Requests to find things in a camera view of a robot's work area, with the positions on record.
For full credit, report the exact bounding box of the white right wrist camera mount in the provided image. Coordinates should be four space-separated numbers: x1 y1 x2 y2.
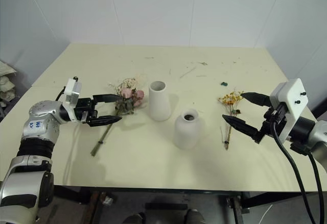
269 78 309 143

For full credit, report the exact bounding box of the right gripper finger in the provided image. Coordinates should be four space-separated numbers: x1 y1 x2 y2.
222 114 264 144
240 91 272 107

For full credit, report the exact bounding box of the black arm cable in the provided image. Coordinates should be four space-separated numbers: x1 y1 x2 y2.
55 75 79 103
290 142 324 224

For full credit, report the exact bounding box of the dark rounded shape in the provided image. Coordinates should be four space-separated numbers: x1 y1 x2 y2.
184 208 205 224
124 213 144 224

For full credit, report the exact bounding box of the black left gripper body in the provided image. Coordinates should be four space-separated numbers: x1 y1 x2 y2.
74 96 99 125

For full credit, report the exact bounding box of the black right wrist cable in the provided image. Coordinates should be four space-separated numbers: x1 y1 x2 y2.
271 120 312 224

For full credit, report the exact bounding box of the white conical vase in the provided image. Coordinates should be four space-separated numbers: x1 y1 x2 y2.
148 81 172 122

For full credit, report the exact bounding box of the thin dried twig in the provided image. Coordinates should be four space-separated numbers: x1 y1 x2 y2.
179 66 197 79

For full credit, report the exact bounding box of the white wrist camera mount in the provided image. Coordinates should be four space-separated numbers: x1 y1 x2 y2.
269 78 309 143
63 78 83 106

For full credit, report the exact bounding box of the black table frame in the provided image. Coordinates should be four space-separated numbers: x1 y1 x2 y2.
50 184 327 216

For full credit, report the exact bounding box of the white bottle-shaped vase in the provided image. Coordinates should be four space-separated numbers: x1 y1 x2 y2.
173 108 205 151

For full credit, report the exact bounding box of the pile of crumpled grey cartons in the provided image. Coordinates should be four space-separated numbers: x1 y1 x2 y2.
0 60 17 119

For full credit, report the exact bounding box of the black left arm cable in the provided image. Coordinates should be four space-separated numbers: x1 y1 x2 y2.
55 75 79 103

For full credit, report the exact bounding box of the dried pink rose bouquet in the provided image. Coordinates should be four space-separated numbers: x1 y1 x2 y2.
90 73 149 157

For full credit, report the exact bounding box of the dried yellow flower bouquet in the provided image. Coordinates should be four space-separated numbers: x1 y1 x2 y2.
217 89 245 151

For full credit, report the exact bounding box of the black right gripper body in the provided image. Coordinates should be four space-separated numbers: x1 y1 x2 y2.
259 102 287 136

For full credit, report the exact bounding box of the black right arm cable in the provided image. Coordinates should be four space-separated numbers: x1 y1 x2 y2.
290 142 324 224

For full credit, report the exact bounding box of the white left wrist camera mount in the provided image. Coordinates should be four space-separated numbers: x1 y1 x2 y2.
63 78 83 106

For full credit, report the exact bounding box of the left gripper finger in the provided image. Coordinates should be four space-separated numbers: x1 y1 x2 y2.
86 115 123 128
92 94 124 104

